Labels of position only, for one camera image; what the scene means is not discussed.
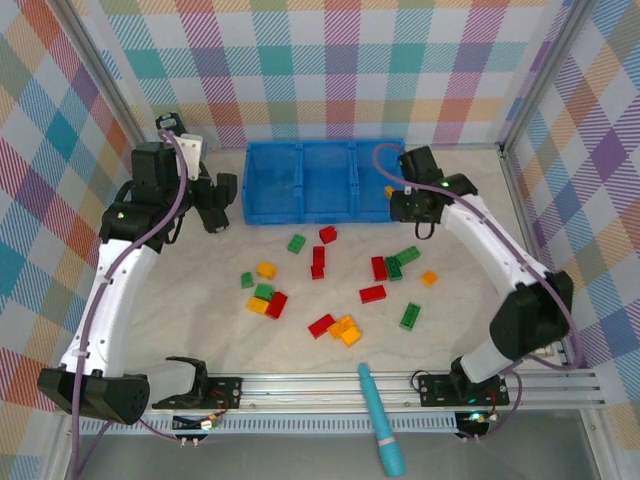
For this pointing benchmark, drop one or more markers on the green lego brick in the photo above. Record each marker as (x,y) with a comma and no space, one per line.
(410,316)
(395,270)
(264,291)
(407,255)
(296,244)
(246,280)

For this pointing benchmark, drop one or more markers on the yellow lego brick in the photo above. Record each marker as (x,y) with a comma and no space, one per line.
(257,304)
(388,191)
(266,270)
(351,337)
(429,278)

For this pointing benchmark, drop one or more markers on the long red lego brick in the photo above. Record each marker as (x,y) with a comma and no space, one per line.
(321,326)
(276,305)
(373,294)
(379,268)

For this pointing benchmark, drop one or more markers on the orange printed lego brick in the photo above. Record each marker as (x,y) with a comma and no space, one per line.
(340,325)

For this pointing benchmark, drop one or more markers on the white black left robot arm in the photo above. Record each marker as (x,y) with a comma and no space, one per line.
(115,310)

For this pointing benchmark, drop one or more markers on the teal pen-shaped tool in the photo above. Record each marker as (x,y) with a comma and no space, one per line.
(382,425)

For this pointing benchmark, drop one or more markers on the aluminium left frame post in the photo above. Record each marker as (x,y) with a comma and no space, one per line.
(107,75)

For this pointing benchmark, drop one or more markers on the aluminium frame post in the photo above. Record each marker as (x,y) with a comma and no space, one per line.
(107,75)
(545,75)

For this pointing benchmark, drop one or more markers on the aluminium right side rail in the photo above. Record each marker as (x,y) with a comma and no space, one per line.
(526,225)

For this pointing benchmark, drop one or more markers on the aluminium rail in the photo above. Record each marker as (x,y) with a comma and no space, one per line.
(526,225)
(310,392)

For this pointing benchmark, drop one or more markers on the aluminium right frame post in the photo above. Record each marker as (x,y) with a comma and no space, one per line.
(545,75)

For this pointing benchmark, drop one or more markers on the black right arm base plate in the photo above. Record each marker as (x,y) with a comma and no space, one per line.
(435,390)

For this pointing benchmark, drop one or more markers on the aluminium front rail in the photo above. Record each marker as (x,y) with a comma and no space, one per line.
(310,392)

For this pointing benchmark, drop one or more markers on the black right connector bracket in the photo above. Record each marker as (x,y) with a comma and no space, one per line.
(475,417)

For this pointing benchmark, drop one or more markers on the black connector bracket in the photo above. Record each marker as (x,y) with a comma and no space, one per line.
(475,417)
(192,424)

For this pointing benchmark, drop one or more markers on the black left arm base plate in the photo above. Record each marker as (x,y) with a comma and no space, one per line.
(225,392)

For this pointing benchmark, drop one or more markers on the black left connector bracket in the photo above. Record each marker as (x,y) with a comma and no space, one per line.
(192,424)

